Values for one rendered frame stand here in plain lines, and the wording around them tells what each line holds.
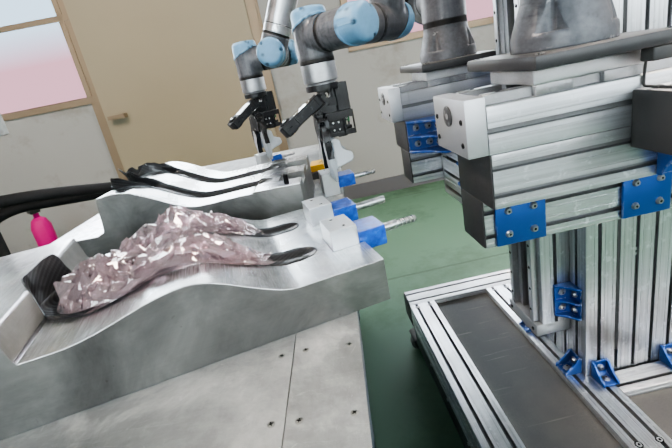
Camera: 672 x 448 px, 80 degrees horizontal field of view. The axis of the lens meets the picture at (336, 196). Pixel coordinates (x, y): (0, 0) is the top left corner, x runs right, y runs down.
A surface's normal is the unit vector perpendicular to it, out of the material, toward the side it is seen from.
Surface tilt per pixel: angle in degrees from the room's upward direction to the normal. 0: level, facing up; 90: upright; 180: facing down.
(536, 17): 72
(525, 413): 0
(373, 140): 90
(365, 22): 90
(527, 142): 90
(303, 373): 0
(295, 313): 90
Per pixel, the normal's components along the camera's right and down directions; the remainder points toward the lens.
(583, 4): -0.14, 0.03
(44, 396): 0.30, 0.24
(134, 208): 0.01, 0.30
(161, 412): -0.19, -0.93
